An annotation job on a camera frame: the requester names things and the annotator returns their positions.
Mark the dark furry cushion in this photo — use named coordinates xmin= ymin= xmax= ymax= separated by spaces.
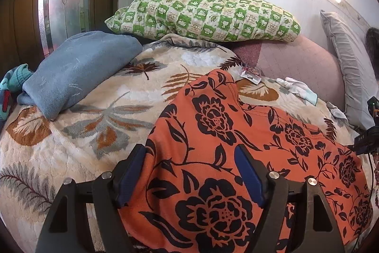
xmin=365 ymin=28 xmax=379 ymax=64

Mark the wooden door with glass panel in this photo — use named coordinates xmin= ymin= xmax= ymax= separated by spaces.
xmin=0 ymin=0 xmax=125 ymax=70

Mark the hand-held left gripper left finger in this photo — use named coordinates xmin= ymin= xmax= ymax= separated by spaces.
xmin=37 ymin=144 xmax=145 ymax=253

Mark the grey pillow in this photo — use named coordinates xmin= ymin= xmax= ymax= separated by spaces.
xmin=320 ymin=10 xmax=379 ymax=129

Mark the leaf print blanket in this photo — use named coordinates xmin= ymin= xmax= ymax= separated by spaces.
xmin=0 ymin=34 xmax=374 ymax=253

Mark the white glove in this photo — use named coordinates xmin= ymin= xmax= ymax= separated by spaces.
xmin=276 ymin=77 xmax=318 ymax=105

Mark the green checkered pillow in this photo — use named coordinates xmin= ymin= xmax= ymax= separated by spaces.
xmin=105 ymin=0 xmax=302 ymax=42

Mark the small grey cloth piece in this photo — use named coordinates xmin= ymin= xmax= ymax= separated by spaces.
xmin=327 ymin=102 xmax=356 ymax=126

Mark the small clear packet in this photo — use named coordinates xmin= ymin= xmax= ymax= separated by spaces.
xmin=240 ymin=66 xmax=262 ymax=84

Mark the orange floral shirt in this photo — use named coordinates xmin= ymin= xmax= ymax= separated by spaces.
xmin=118 ymin=69 xmax=374 ymax=253

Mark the folded blue towel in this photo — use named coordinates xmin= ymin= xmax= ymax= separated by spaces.
xmin=17 ymin=31 xmax=143 ymax=121

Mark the pink mattress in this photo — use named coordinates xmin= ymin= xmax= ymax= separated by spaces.
xmin=232 ymin=35 xmax=347 ymax=110

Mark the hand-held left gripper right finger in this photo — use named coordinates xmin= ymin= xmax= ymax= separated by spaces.
xmin=234 ymin=144 xmax=345 ymax=253

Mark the blue striped cloth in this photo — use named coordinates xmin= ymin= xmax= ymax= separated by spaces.
xmin=0 ymin=63 xmax=34 ymax=126

